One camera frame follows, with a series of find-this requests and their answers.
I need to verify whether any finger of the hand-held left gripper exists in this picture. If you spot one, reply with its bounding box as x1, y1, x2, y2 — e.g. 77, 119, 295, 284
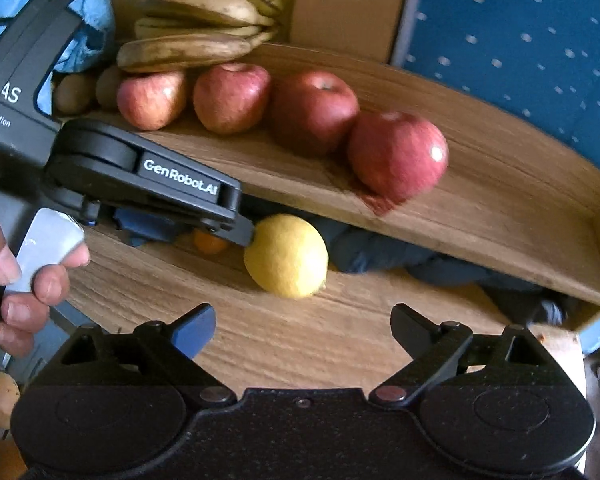
105, 146, 256, 249

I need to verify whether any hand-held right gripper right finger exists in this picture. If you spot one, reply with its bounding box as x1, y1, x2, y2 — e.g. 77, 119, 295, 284
369, 304, 556, 408

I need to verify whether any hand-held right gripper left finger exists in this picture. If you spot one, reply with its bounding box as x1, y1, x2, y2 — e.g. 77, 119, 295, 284
55, 304, 237, 407

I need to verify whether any small orange tangerine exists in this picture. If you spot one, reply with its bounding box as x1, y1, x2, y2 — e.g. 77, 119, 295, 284
192, 229, 231, 255

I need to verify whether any yellow lemon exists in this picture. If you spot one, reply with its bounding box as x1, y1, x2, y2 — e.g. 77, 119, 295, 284
243, 213, 329, 300

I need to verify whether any beige striped pepino melon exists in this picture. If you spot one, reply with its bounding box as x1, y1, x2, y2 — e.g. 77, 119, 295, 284
0, 372, 22, 430

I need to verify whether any person's left hand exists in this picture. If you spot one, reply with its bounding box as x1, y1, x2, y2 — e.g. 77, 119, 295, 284
0, 205, 91, 357

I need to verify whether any brown kiwi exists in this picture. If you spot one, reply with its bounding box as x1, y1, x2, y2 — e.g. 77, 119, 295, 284
52, 72, 98, 115
95, 64, 128, 111

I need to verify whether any dark blue cloth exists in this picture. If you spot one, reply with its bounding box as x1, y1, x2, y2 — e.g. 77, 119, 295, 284
112, 207, 568, 326

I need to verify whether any red apple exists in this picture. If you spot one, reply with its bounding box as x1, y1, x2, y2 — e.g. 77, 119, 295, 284
192, 62, 272, 135
271, 71, 361, 157
347, 111, 450, 203
116, 71, 189, 132

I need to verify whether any wooden desk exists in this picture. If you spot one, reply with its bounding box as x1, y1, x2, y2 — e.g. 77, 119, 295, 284
65, 230, 588, 396

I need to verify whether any blue plastic bag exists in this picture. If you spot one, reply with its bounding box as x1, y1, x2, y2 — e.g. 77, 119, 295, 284
55, 0, 116, 73

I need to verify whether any bunch of bananas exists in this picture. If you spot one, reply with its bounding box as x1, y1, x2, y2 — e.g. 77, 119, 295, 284
116, 0, 284, 74

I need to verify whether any curved wooden shelf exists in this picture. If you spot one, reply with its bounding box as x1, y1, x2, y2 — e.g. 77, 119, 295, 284
55, 42, 600, 308

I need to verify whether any blue white-dotted board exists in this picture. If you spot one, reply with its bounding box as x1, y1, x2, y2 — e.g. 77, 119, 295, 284
392, 0, 600, 356

